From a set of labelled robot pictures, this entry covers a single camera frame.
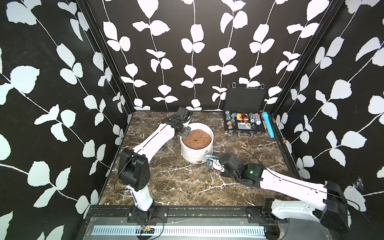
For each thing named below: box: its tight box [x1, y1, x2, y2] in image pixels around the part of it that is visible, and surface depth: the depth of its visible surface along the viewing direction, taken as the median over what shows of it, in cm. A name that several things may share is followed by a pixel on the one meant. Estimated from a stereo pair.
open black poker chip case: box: [223, 82, 268, 138], surface depth 113 cm
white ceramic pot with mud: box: [179, 122, 215, 164], surface depth 92 cm
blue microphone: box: [261, 111, 275, 139], surface depth 113 cm
